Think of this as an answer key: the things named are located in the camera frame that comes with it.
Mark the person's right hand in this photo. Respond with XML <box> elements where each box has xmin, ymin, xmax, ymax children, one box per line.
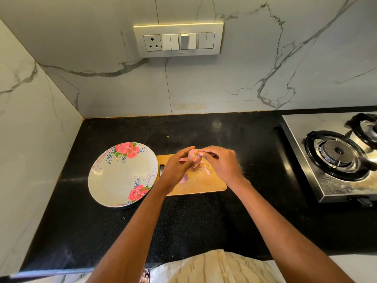
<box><xmin>199</xmin><ymin>145</ymin><xmax>245</xmax><ymax>189</ymax></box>

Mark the person's left hand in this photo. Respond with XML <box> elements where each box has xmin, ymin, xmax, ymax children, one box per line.
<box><xmin>157</xmin><ymin>146</ymin><xmax>198</xmax><ymax>196</ymax></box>

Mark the person's left forearm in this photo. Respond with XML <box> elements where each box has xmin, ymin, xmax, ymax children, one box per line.
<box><xmin>86</xmin><ymin>184</ymin><xmax>174</xmax><ymax>283</ymax></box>

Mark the person's right forearm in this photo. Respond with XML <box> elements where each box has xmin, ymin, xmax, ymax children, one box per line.
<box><xmin>227</xmin><ymin>178</ymin><xmax>354</xmax><ymax>283</ymax></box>

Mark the wooden cutting board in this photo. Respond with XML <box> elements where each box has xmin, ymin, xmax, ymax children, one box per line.
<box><xmin>156</xmin><ymin>153</ymin><xmax>228</xmax><ymax>197</ymax></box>

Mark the black stone countertop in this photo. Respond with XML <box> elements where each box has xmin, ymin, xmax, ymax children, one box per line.
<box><xmin>18</xmin><ymin>107</ymin><xmax>377</xmax><ymax>274</ymax></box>

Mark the white floral plate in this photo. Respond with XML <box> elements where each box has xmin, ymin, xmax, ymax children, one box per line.
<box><xmin>88</xmin><ymin>141</ymin><xmax>159</xmax><ymax>208</ymax></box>

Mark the stainless steel gas stove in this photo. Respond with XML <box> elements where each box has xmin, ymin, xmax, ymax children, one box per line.
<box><xmin>281</xmin><ymin>112</ymin><xmax>377</xmax><ymax>204</ymax></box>

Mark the beige striped garment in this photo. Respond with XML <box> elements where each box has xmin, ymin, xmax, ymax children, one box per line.
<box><xmin>148</xmin><ymin>249</ymin><xmax>278</xmax><ymax>283</ymax></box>

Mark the black stove burner grate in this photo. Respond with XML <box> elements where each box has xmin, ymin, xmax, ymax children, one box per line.
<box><xmin>304</xmin><ymin>130</ymin><xmax>377</xmax><ymax>182</ymax></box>
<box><xmin>348</xmin><ymin>112</ymin><xmax>377</xmax><ymax>150</ymax></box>

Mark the white wall switch panel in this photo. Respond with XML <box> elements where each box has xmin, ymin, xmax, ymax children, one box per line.
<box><xmin>133</xmin><ymin>21</ymin><xmax>225</xmax><ymax>58</ymax></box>

